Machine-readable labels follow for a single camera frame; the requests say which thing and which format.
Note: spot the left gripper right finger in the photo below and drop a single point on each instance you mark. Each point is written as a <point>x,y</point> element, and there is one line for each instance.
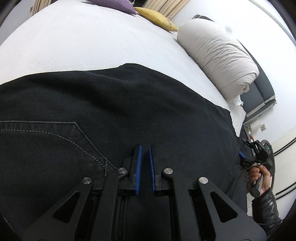
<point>199,210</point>

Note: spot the black denim pants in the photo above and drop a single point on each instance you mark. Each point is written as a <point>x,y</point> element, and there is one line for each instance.
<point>59,127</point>

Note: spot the right forearm dark sleeve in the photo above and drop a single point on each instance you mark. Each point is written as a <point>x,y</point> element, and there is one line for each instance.
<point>265,212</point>

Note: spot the right hand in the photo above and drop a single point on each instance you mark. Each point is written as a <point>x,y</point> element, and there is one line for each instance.
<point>259,180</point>

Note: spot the dark grey headboard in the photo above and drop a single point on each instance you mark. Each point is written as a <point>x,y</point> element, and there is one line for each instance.
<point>260,96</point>

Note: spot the white rolled duvet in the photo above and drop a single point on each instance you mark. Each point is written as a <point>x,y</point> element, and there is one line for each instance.
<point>220,56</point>

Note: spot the yellow cushion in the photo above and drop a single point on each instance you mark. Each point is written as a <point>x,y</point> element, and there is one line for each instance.
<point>157,19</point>

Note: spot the beige curtain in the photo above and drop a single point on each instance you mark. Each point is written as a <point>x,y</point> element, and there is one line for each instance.
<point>168,8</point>
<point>39,5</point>

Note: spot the white bed mattress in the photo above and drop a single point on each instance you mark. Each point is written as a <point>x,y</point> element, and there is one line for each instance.
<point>75,35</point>

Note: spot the purple cushion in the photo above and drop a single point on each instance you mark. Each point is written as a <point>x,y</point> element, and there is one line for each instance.
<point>124,6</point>

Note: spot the left beige curtain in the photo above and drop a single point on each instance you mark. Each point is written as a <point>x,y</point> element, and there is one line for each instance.
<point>39,5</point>

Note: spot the wall socket plate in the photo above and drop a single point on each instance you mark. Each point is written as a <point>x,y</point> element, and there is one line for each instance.
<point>263,127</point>

